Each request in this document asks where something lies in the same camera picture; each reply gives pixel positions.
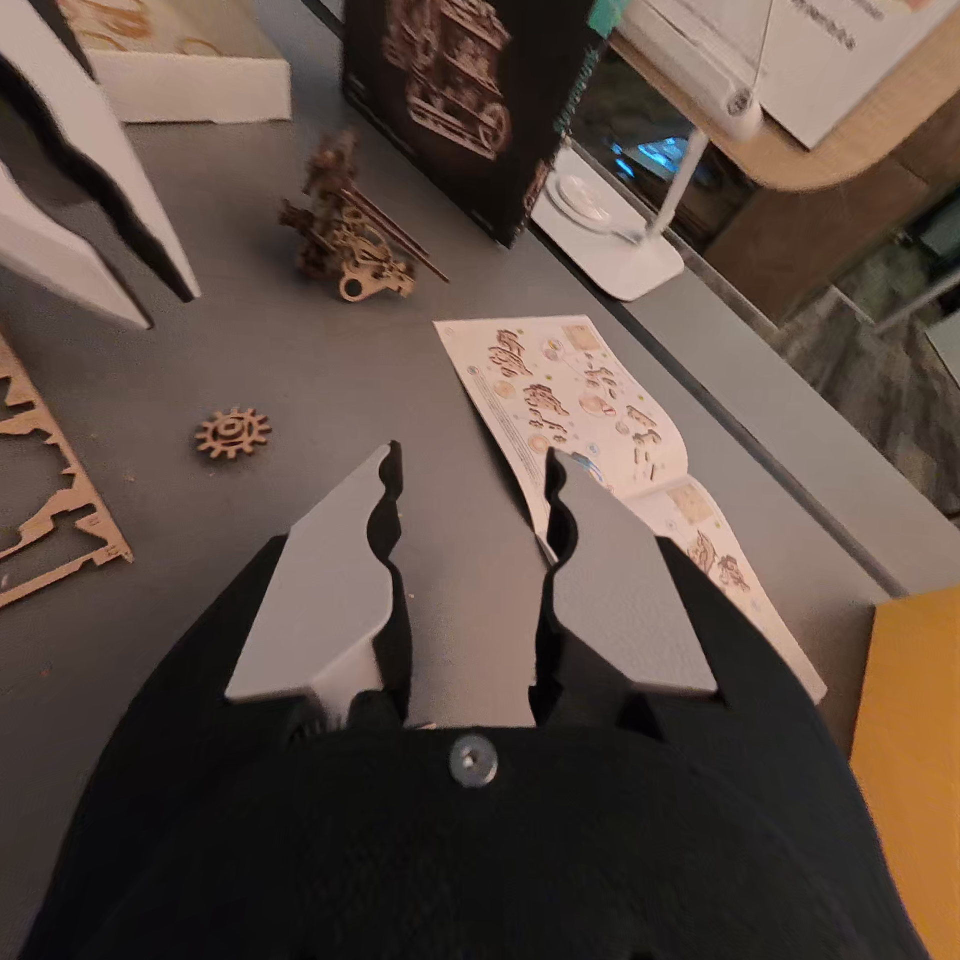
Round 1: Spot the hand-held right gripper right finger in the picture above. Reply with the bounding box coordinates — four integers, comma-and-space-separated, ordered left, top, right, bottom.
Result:
529, 447, 720, 727

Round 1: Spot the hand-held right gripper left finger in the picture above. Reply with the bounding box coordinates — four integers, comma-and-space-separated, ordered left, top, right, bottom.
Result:
223, 441, 414, 727

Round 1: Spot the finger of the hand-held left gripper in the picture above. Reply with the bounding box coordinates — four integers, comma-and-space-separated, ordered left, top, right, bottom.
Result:
0, 0, 202, 303
0, 161, 155, 331

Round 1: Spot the small wooden gear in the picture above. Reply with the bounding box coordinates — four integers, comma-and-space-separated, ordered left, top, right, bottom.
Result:
195, 407, 273, 460

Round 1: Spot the wooden mechanical model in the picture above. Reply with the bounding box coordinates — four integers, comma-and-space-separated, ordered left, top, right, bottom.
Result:
277, 131, 451, 303

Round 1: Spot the white cardboard box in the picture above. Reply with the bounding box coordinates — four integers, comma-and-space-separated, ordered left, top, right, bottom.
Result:
56, 0, 294, 125

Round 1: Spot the open instruction booklet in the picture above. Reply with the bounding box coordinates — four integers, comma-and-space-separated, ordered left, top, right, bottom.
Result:
433, 315, 828, 705

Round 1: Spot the yellow plastic bin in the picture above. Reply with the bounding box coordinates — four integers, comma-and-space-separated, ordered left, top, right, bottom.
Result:
849, 585, 960, 960

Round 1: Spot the black product box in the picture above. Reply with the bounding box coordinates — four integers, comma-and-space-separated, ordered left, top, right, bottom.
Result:
341, 0, 609, 249

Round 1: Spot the white desk stand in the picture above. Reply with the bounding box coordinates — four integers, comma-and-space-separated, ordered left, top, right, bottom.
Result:
531, 7, 766, 303

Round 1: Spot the brown wooden cabinet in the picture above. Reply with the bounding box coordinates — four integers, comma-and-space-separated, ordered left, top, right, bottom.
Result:
705, 153, 939, 320

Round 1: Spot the instruction sheet on wooden board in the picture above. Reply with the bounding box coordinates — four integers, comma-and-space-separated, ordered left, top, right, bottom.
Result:
611, 0, 960, 192

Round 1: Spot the printed instruction sheet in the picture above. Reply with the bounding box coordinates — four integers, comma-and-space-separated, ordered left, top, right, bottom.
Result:
645, 0, 960, 151

